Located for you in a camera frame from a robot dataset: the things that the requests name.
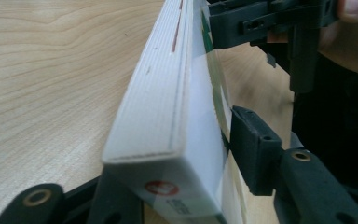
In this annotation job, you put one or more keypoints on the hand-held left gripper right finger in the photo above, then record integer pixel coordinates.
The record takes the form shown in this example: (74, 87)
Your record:
(254, 149)

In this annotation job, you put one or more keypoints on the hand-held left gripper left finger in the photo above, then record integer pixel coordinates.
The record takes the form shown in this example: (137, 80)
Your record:
(118, 202)

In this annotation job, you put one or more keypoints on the white caterpillar picture book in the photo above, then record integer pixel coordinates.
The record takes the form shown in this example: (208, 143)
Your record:
(155, 93)

